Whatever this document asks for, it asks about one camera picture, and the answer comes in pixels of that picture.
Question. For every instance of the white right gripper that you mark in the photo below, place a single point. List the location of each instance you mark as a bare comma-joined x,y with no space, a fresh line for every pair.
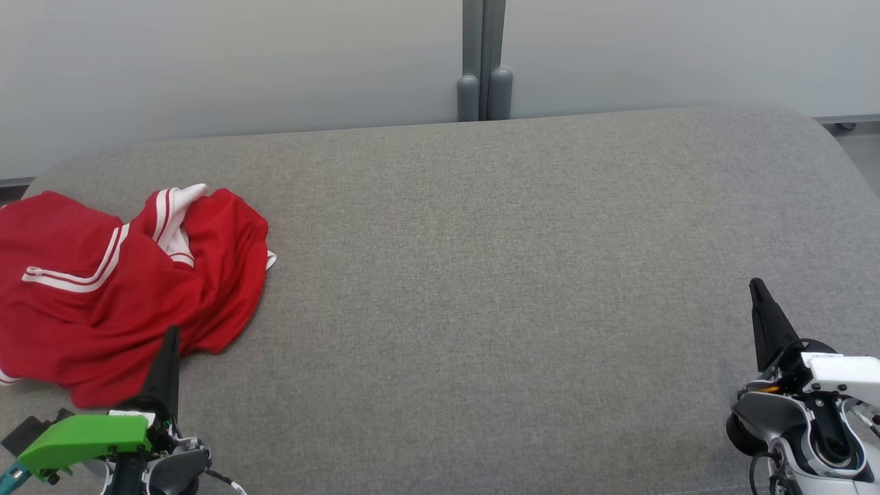
845,375

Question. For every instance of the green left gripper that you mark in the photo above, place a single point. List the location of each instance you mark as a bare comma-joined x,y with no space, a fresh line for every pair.
89,436

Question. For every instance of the red basketball jersey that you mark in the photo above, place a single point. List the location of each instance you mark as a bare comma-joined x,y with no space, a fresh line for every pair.
103,316

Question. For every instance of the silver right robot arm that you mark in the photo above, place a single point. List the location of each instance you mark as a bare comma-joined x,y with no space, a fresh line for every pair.
797,433

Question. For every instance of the small partition caster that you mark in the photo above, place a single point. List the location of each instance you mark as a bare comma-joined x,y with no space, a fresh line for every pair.
845,126

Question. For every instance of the grey fabric sofa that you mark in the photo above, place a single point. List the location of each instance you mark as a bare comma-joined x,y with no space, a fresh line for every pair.
481,309

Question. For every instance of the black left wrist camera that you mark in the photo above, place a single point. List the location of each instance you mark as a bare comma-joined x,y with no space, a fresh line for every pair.
31,430

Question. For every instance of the grey partition base rail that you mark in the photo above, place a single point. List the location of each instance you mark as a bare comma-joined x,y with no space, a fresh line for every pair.
852,118
15,182

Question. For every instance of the grey partition post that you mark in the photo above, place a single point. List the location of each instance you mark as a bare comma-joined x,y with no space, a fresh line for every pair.
496,62
470,62

